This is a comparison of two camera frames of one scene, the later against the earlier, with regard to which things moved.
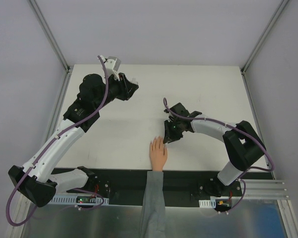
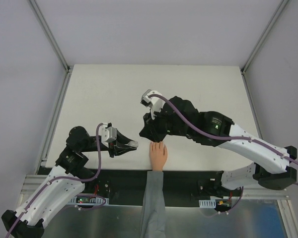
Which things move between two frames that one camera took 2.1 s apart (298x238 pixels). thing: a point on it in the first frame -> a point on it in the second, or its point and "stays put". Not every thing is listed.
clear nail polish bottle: x=134 y=81 -> x=133 y=143
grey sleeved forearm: x=153 y=223 stays put
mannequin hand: x=158 y=153 stays put
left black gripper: x=124 y=87 -> x=111 y=147
